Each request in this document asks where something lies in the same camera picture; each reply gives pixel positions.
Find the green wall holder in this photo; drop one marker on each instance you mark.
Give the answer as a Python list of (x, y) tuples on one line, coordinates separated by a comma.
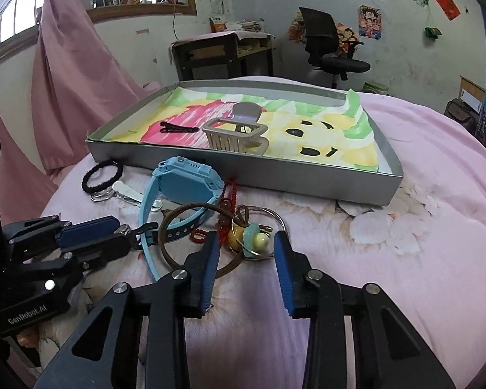
[(432, 33)]

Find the wooden window frame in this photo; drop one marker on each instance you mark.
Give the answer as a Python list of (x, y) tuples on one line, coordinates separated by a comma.
[(145, 10)]

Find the black hair clip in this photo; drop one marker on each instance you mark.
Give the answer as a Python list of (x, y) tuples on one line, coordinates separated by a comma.
[(178, 128)]

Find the white hair clip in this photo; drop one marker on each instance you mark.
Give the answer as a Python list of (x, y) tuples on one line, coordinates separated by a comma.
[(124, 190)]

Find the green storage box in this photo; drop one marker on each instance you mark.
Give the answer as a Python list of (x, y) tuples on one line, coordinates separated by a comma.
[(376, 88)]

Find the cartoon figure wall poster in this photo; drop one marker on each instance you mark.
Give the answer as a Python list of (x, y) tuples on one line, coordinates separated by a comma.
[(369, 22)]

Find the blue smart watch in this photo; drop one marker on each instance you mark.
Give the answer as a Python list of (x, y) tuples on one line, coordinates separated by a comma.
[(186, 178)]

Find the orange and white box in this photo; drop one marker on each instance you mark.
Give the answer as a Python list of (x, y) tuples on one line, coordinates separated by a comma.
[(217, 25)]

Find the dark wooden desk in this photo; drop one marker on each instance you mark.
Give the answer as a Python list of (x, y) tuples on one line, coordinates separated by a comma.
[(210, 54)]

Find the dark bag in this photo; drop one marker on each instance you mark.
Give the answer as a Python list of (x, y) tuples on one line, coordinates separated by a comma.
[(457, 113)]

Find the black office chair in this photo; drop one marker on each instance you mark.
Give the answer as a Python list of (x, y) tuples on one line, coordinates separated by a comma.
[(340, 65)]

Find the grey cardboard tray box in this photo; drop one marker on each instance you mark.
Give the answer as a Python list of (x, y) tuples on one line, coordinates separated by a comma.
[(267, 182)]

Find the white wall paper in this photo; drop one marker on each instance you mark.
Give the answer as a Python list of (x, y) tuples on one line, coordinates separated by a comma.
[(216, 2)]

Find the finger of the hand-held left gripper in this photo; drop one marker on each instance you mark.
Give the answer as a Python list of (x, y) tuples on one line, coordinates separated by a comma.
[(105, 251), (89, 229)]

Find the pink curtain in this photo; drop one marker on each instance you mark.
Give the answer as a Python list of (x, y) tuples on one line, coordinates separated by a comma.
[(64, 69)]

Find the red paper envelope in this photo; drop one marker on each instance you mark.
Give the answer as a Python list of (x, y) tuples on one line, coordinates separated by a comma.
[(447, 5)]

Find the beige claw hair clip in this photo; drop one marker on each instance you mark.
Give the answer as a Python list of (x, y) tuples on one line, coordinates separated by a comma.
[(226, 140)]

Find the colourful cartoon wall poster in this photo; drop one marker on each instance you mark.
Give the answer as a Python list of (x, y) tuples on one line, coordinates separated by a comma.
[(345, 34), (295, 28)]

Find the stack of papers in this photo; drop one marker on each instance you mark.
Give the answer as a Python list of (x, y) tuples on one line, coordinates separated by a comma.
[(247, 25)]

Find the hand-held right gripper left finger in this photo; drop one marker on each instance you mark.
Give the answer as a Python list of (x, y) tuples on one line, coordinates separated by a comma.
[(208, 275)]

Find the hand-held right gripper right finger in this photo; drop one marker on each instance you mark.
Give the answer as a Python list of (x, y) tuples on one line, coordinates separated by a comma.
[(284, 275)]

